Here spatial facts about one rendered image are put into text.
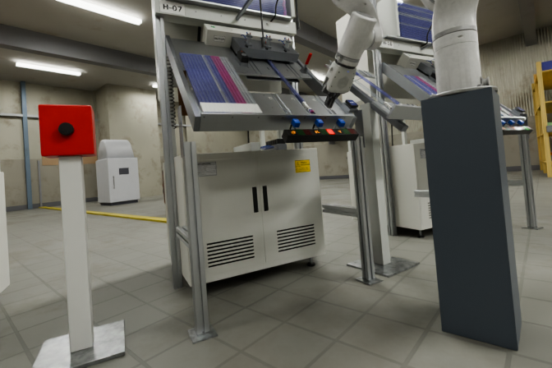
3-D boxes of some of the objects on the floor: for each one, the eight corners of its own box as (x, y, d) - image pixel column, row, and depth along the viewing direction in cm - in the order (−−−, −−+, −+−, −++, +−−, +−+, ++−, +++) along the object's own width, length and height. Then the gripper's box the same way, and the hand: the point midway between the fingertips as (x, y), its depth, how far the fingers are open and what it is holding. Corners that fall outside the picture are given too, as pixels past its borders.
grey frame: (375, 280, 133) (338, -138, 138) (197, 338, 98) (156, -228, 103) (307, 254, 182) (282, -54, 187) (172, 286, 146) (145, -96, 151)
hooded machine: (140, 201, 715) (136, 137, 719) (111, 206, 665) (106, 136, 669) (126, 201, 766) (123, 141, 770) (98, 205, 716) (94, 140, 720)
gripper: (356, 57, 111) (338, 101, 122) (324, 53, 104) (306, 100, 115) (368, 66, 106) (347, 112, 117) (334, 63, 99) (316, 111, 110)
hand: (329, 101), depth 115 cm, fingers closed
